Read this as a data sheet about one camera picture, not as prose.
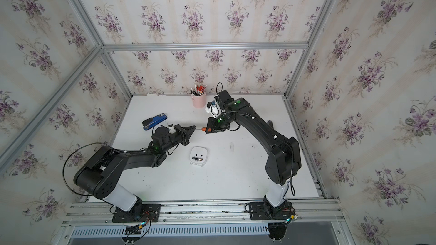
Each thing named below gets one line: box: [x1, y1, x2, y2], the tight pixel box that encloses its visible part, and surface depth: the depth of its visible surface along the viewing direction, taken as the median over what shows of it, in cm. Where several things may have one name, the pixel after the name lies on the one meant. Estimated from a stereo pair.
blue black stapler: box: [142, 112, 168, 131], surface depth 105 cm
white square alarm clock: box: [189, 146, 209, 167], surface depth 90 cm
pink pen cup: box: [190, 92, 207, 109], surface depth 113 cm
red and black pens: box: [190, 85, 206, 96], surface depth 111 cm
